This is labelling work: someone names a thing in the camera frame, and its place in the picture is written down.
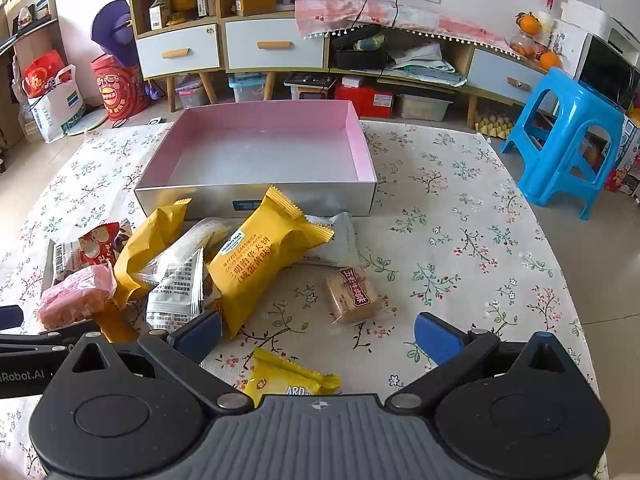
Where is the low wooden tv console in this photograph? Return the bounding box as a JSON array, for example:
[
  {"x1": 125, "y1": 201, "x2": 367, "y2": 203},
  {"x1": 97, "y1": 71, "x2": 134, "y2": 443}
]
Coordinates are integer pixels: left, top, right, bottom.
[{"x1": 328, "y1": 25, "x2": 546, "y2": 128}]

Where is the white printed snack packet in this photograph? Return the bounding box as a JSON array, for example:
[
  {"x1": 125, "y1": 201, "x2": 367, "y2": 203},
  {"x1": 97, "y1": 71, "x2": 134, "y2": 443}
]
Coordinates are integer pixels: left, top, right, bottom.
[{"x1": 145, "y1": 248, "x2": 204, "y2": 333}]

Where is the blue plastic stool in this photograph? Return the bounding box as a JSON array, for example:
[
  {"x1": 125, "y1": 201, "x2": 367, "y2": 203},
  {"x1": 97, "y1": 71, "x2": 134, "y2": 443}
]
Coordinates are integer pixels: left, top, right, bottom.
[{"x1": 501, "y1": 67, "x2": 625, "y2": 220}]

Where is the red and white snack packet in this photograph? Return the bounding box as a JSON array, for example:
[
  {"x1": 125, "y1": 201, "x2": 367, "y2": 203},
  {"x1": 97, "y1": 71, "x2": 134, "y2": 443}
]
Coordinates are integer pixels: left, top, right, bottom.
[{"x1": 41, "y1": 220, "x2": 132, "y2": 292}]

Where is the small yellow snack packet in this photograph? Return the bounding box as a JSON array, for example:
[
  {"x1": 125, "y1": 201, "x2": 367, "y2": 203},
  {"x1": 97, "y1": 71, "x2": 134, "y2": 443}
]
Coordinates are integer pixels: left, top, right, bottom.
[{"x1": 243, "y1": 349, "x2": 341, "y2": 406}]

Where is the red cylindrical gift bag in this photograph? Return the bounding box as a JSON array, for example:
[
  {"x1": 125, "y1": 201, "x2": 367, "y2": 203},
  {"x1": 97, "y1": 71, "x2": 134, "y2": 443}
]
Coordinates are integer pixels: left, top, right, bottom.
[{"x1": 91, "y1": 53, "x2": 151, "y2": 122}]

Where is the white shopping bag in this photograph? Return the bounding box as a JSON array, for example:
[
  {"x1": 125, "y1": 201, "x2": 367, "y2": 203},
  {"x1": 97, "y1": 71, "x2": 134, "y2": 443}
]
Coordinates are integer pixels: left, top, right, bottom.
[{"x1": 23, "y1": 64, "x2": 86, "y2": 143}]

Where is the brown biscuit clear packet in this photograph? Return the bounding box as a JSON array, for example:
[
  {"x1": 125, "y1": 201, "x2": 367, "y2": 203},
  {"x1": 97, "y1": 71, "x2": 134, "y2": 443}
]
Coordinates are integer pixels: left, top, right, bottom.
[{"x1": 326, "y1": 266, "x2": 388, "y2": 324}]

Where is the yellow pillow snack packet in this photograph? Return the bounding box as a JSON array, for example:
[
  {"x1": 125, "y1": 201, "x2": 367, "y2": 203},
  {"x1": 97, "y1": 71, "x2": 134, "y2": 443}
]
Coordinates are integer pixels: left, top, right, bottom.
[{"x1": 113, "y1": 198, "x2": 191, "y2": 309}]

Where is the pink wafer snack packet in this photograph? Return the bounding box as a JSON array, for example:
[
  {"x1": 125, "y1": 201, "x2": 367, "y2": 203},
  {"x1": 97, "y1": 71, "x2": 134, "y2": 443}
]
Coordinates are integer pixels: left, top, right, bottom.
[{"x1": 37, "y1": 263, "x2": 117, "y2": 330}]

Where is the red storage box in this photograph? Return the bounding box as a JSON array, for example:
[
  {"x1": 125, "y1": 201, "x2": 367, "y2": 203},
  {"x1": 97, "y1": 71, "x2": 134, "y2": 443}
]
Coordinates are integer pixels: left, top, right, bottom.
[{"x1": 334, "y1": 84, "x2": 394, "y2": 119}]

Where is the clear bread roll packet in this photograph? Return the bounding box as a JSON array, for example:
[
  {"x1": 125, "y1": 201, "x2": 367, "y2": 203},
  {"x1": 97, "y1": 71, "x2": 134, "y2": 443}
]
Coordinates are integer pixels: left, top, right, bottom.
[{"x1": 134, "y1": 218, "x2": 231, "y2": 286}]

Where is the pink and silver cardboard box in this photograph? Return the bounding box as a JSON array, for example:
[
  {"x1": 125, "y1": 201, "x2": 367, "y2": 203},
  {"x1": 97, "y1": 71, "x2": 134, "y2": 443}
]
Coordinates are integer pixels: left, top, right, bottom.
[{"x1": 134, "y1": 100, "x2": 378, "y2": 221}]

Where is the large yellow sandwich cake packet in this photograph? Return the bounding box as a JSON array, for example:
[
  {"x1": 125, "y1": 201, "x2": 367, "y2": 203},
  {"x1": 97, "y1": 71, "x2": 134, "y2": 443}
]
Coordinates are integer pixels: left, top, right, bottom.
[{"x1": 207, "y1": 186, "x2": 334, "y2": 338}]

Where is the white green snack packet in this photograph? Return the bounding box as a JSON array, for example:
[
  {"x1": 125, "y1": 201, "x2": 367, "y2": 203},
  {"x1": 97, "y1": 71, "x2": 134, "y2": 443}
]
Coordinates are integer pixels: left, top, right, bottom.
[{"x1": 300, "y1": 211, "x2": 359, "y2": 268}]

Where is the orange fruit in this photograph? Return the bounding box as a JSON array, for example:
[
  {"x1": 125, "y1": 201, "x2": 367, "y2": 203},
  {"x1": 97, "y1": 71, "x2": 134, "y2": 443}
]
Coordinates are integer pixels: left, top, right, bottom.
[{"x1": 515, "y1": 12, "x2": 541, "y2": 37}]

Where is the pink floral cabinet cloth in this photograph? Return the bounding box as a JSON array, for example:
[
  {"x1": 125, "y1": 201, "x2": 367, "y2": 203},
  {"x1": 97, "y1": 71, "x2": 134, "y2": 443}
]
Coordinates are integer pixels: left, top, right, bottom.
[{"x1": 294, "y1": 0, "x2": 523, "y2": 60}]

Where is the gold foil bar packet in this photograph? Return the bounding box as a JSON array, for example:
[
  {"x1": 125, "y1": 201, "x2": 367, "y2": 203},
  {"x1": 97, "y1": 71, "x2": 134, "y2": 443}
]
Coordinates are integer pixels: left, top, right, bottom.
[{"x1": 92, "y1": 301, "x2": 138, "y2": 344}]

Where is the wooden cabinet with drawers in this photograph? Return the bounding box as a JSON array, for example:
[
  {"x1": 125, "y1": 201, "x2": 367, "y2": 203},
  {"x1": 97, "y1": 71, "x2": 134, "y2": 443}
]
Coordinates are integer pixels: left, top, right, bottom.
[{"x1": 129, "y1": 0, "x2": 330, "y2": 112}]

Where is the purple plush toy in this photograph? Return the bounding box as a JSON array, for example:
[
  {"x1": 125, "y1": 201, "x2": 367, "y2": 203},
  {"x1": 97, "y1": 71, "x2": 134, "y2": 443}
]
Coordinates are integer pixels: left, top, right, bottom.
[{"x1": 91, "y1": 0, "x2": 157, "y2": 104}]

